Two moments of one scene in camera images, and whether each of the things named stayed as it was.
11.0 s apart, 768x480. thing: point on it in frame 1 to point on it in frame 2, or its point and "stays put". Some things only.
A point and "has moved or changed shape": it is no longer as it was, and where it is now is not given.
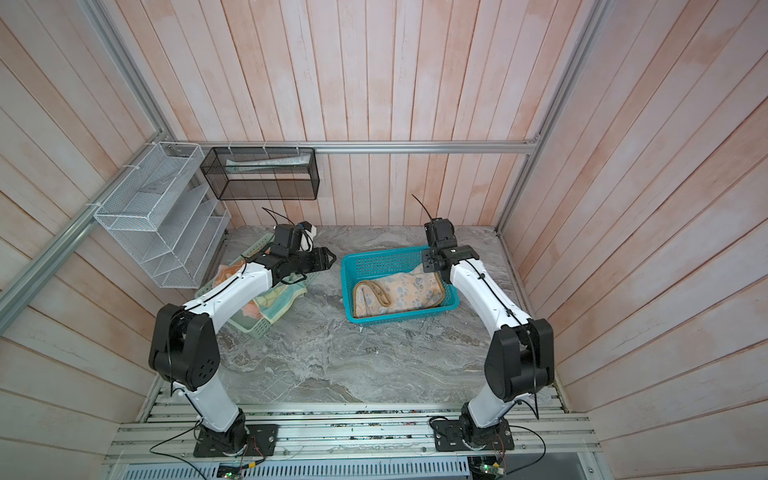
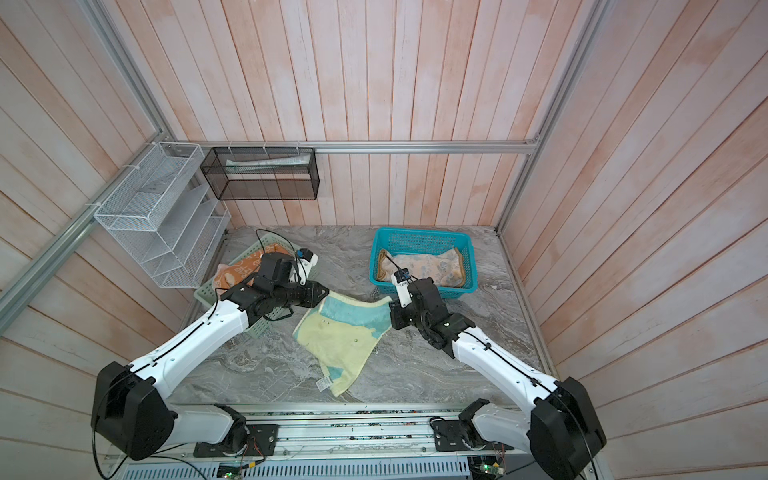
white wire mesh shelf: x=168 y=213 stays put
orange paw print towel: x=416 y=289 has moved or changed shape
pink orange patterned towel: x=231 y=269 stays put
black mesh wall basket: x=262 y=174 stays put
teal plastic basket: x=354 y=319 to x=414 y=242
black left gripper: x=321 y=259 to x=317 y=289
